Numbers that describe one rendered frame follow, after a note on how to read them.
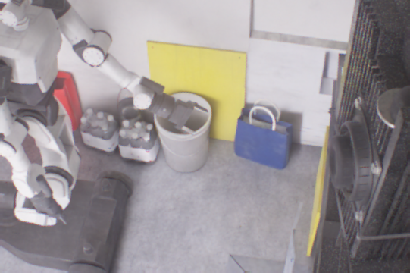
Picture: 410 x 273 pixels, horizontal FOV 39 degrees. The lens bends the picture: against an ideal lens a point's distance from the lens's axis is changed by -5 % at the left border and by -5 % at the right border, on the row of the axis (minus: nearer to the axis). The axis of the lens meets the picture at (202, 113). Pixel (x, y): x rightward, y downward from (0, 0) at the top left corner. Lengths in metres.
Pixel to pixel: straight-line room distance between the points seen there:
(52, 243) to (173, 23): 1.18
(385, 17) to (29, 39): 1.09
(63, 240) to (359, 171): 1.66
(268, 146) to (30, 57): 1.54
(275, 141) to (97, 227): 0.98
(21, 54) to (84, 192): 1.23
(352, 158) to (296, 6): 1.24
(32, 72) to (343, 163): 1.01
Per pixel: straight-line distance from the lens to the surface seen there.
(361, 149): 1.61
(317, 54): 2.84
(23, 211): 2.83
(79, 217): 2.93
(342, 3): 2.72
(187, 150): 3.03
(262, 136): 3.04
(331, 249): 2.22
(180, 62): 2.99
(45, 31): 2.00
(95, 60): 2.19
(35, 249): 2.89
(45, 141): 2.30
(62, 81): 3.31
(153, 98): 2.30
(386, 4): 1.66
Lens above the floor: 2.60
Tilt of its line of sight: 49 degrees down
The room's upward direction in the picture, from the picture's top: 3 degrees counter-clockwise
